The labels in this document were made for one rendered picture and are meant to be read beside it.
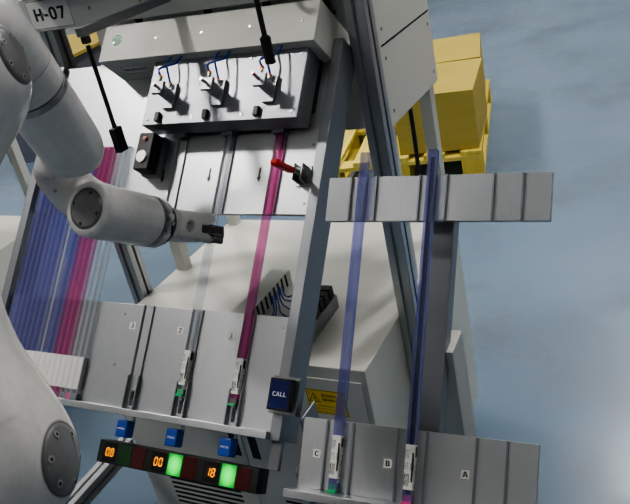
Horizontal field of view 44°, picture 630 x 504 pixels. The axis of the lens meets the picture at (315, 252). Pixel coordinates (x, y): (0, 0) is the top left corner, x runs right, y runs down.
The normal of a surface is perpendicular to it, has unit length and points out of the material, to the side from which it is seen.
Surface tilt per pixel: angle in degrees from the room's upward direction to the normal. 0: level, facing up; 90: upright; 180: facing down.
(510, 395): 0
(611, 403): 0
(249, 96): 46
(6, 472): 67
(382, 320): 0
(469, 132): 90
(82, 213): 56
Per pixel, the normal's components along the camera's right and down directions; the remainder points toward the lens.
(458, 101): -0.26, 0.48
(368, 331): -0.20, -0.87
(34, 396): 0.79, -0.59
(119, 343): -0.44, -0.27
